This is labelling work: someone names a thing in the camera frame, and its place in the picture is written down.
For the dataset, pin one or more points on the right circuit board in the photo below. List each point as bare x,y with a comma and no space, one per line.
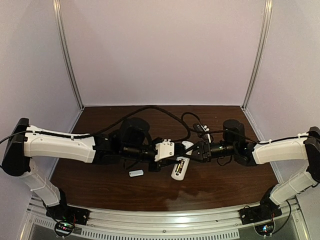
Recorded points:
264,229

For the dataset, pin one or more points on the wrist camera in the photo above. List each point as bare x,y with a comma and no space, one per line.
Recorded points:
164,150
202,131

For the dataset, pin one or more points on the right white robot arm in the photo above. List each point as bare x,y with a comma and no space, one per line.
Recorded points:
304,146

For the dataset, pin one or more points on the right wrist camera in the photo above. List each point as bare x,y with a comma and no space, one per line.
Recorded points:
202,131

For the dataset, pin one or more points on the front aluminium rail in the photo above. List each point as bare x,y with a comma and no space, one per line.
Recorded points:
207,224

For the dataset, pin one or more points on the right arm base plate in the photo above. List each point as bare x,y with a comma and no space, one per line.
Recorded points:
259,213

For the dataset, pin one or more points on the right aluminium frame post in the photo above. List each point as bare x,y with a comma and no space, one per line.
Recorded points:
262,41

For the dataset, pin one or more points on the left circuit board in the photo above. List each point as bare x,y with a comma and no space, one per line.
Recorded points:
63,228

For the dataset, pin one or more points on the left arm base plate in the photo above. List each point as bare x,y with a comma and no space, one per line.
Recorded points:
69,214

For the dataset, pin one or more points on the white remote control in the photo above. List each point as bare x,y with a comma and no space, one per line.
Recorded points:
181,176

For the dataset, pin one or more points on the aluminium frame post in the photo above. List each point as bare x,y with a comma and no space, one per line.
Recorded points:
65,53
262,41

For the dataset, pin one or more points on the left aluminium frame post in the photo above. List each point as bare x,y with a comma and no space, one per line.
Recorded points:
65,53

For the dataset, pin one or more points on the circuit board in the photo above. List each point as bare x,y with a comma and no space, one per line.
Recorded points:
63,228
264,229

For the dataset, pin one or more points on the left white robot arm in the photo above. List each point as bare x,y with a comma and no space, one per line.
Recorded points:
28,141

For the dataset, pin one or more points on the white battery cover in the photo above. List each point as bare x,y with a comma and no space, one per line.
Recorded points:
136,173

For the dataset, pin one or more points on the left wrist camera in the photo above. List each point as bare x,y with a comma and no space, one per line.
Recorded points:
164,150

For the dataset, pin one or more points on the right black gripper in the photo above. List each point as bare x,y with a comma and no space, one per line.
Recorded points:
204,150

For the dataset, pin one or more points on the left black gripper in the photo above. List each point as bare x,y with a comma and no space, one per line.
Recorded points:
155,164

